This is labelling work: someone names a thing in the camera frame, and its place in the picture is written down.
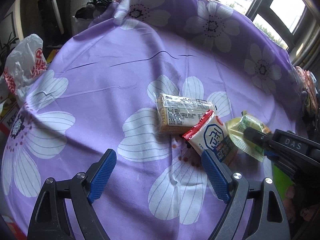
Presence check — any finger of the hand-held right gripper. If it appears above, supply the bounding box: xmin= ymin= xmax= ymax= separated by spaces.
xmin=264 ymin=150 xmax=282 ymax=164
xmin=243 ymin=127 xmax=275 ymax=150

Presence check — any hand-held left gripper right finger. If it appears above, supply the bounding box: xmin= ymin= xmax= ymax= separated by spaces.
xmin=201 ymin=149 xmax=293 ymax=240

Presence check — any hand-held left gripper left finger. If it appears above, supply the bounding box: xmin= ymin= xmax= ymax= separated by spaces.
xmin=26 ymin=149 xmax=117 ymax=240

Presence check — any yellow green snack packet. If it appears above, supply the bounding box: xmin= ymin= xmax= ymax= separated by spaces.
xmin=225 ymin=110 xmax=272 ymax=162

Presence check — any green cardboard box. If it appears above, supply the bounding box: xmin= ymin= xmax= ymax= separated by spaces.
xmin=271 ymin=160 xmax=297 ymax=200

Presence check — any white red-edged snack packet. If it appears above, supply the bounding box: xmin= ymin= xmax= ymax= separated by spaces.
xmin=182 ymin=109 xmax=239 ymax=166

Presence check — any dark pink printed clothing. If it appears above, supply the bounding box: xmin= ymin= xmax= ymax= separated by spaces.
xmin=282 ymin=182 xmax=320 ymax=230

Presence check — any pile of pink orange packets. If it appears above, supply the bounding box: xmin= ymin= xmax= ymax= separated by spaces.
xmin=295 ymin=65 xmax=318 ymax=120

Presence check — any clear cracker packet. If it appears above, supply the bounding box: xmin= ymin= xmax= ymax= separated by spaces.
xmin=155 ymin=93 xmax=216 ymax=135

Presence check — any purple floral cloth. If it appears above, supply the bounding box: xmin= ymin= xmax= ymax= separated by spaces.
xmin=0 ymin=0 xmax=304 ymax=240

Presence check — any red yellow cardboard box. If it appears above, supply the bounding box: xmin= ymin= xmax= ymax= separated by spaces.
xmin=0 ymin=90 xmax=24 ymax=135

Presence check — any white red plastic bag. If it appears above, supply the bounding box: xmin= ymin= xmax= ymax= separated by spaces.
xmin=0 ymin=34 xmax=48 ymax=100

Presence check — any window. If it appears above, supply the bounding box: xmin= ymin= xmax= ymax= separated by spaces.
xmin=185 ymin=0 xmax=320 ymax=53

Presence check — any white rod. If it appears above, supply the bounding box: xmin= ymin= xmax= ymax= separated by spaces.
xmin=50 ymin=0 xmax=64 ymax=34

